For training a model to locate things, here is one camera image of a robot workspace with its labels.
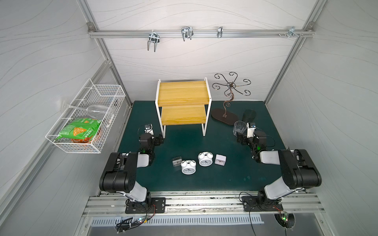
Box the white square alarm clock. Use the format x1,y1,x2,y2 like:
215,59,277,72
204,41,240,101
214,154,226,166

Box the white twin-bell alarm clock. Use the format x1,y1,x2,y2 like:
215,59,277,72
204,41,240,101
198,151,214,167
181,160,196,175

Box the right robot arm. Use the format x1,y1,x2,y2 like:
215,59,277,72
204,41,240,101
236,131,322,206

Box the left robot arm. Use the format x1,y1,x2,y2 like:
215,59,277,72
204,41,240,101
99,133,164,206

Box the wooden two-tier shelf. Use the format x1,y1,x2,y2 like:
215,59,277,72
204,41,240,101
155,78,212,138

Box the clear drinking glass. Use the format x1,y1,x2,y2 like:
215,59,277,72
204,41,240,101
233,121,247,136

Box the dark tinted glass cup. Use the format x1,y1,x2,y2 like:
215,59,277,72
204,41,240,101
242,109,257,124

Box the metal scroll jewelry stand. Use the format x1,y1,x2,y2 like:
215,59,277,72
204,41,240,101
211,72,251,125

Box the clear wine glass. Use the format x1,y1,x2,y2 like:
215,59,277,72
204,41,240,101
61,102,109,120

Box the red snack package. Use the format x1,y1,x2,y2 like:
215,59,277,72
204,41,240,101
71,136,93,144

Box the green snack bag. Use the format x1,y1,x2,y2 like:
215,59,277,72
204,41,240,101
55,118,102,141

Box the metal double hook left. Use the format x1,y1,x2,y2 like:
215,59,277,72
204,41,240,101
147,32,160,52

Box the metal double hook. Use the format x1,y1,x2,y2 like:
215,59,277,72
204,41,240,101
147,32,160,52
181,26,194,41

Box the metal double hook middle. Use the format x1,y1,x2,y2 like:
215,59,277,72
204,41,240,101
181,26,194,41

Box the metal single hook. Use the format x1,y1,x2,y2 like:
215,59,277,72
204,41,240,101
217,26,223,38

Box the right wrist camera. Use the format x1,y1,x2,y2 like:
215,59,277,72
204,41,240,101
247,123,256,138

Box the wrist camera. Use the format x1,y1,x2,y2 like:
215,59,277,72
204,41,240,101
144,124,154,135
247,123,256,138

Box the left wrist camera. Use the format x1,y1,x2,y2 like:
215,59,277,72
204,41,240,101
144,124,154,135

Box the white wire basket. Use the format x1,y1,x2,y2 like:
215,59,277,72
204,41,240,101
45,79,125,153

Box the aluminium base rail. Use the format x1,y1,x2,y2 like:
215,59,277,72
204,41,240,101
82,191,325,216

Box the aluminium top rail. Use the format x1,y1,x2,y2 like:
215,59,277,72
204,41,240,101
89,29,316,39

